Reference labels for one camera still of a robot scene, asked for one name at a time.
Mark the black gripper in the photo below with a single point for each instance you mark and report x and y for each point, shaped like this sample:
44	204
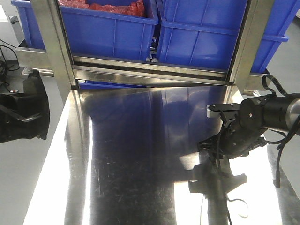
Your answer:
235	141

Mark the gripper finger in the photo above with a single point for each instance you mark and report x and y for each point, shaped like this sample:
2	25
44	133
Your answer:
21	107
11	129

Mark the second-left grey brake pad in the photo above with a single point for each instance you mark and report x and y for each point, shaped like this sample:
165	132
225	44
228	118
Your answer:
33	86

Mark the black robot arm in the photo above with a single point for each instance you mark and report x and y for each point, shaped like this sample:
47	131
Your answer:
244	124

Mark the lower blue plastic bin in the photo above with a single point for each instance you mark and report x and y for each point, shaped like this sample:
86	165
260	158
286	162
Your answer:
88	85

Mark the blue plastic bin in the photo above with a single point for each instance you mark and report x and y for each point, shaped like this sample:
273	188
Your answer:
112	35
88	85
203	33

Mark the left blue plastic bin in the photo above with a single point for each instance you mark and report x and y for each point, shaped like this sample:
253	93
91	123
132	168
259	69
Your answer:
112	35

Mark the right blue plastic bin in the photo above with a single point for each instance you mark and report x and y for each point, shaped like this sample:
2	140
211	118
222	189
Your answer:
203	33

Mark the red bubble wrap bag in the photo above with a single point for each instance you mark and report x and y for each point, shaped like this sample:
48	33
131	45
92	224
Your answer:
134	9

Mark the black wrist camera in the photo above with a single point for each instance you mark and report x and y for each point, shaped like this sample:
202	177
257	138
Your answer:
226	112

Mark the stainless steel rack frame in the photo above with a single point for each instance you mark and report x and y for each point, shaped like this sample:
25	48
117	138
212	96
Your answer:
56	59

